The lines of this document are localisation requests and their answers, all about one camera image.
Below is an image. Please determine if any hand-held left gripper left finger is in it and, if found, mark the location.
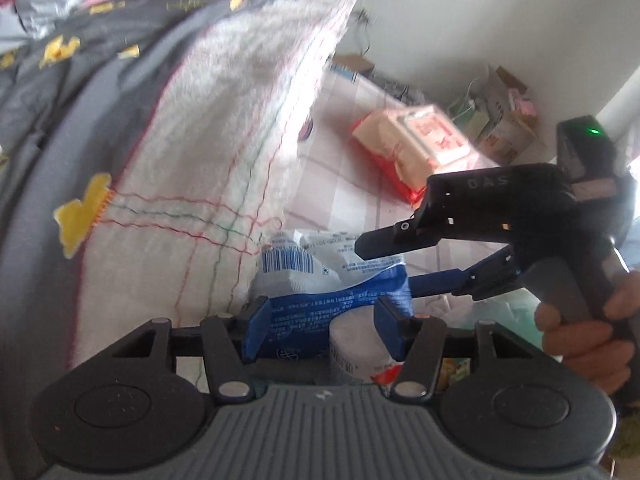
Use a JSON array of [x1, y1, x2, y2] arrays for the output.
[[112, 296, 273, 403]]

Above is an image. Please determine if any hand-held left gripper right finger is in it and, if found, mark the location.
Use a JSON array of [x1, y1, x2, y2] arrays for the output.
[[375, 296, 541, 402]]

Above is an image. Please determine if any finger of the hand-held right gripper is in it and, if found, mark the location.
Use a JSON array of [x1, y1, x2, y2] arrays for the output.
[[355, 224, 441, 261], [407, 247, 523, 302]]

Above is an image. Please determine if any blue and white soft pack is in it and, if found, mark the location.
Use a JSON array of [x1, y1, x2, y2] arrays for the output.
[[247, 229, 413, 361]]

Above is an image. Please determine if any person's right hand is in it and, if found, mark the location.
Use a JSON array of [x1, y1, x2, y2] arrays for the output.
[[535, 270, 640, 397]]

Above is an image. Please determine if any pale green plastic bag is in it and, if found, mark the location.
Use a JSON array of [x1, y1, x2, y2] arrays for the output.
[[440, 290, 541, 332]]

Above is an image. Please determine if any small open cardboard box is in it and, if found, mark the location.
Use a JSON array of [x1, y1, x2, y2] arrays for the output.
[[470, 65, 548, 166]]

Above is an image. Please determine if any pink tissue pack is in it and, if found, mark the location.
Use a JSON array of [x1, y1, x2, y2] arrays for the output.
[[350, 105, 481, 206]]

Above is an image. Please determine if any small flat box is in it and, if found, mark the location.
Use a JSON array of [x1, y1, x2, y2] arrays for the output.
[[330, 55, 376, 84]]

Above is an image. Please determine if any bed with grey sheet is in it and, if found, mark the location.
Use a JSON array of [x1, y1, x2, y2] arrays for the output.
[[0, 0, 368, 480]]

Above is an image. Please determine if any dark tangled cable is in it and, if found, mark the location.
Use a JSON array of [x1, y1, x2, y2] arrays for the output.
[[375, 72, 427, 104]]

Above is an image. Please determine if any thin power cable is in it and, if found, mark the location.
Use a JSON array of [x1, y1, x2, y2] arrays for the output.
[[352, 10, 374, 56]]

